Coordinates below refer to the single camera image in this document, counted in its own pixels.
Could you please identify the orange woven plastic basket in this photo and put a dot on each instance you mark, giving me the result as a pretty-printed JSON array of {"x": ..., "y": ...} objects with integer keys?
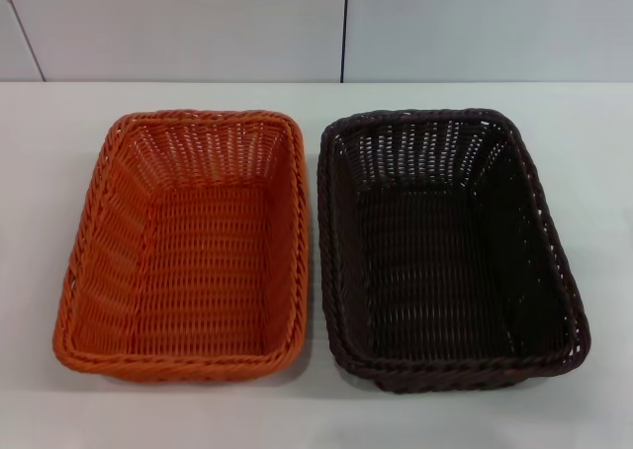
[{"x": 207, "y": 251}]

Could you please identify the dark brown woven plastic basket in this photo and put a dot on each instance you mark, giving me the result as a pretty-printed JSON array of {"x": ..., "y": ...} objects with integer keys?
[{"x": 445, "y": 251}]

